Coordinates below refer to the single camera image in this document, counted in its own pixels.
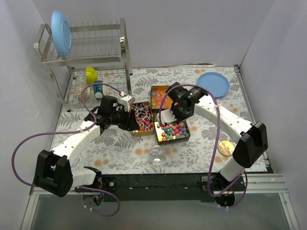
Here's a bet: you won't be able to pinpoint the blue plate in rack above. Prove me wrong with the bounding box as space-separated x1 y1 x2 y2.
51 11 72 58

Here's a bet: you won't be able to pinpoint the yellow green bowl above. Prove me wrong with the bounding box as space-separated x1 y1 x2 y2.
85 67 98 85

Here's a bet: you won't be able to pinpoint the aluminium frame rail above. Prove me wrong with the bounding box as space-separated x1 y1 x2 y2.
34 173 286 195

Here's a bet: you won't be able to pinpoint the blue plate on table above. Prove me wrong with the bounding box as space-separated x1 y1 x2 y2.
197 72 230 98

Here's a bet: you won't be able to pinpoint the purple cable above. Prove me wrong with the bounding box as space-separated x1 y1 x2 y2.
159 83 249 208
11 83 125 218

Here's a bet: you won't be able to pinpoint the clear round plastic container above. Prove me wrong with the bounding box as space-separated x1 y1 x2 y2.
148 146 166 164

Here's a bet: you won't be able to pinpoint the steel dish rack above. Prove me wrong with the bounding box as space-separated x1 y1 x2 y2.
34 18 133 111

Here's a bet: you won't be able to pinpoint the floral table mat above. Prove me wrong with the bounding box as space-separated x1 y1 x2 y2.
45 66 269 175

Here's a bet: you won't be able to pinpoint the tin of gummy candies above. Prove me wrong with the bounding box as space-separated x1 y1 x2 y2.
151 85 173 113

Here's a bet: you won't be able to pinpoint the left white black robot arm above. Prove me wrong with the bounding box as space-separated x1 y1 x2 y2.
33 95 139 197

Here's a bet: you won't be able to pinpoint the tin of star candies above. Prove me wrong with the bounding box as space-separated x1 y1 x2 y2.
153 114 191 145

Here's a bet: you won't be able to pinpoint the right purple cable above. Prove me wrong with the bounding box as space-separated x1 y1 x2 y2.
159 83 249 208

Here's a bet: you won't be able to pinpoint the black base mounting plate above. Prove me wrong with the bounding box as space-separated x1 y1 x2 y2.
74 172 248 203

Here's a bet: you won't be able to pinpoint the gold round lid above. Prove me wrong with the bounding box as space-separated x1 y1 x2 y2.
218 140 235 156

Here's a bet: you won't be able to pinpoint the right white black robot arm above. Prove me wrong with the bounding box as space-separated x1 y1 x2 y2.
157 82 268 191

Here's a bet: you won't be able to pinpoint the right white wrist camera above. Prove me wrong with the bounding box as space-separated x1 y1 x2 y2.
157 109 177 123

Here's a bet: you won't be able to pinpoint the patterned beige cup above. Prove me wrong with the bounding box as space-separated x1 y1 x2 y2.
77 82 91 102

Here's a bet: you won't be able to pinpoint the teal white cup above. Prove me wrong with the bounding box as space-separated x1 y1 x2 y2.
93 80 104 101

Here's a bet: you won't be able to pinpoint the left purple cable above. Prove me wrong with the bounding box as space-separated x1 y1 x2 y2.
11 83 125 218

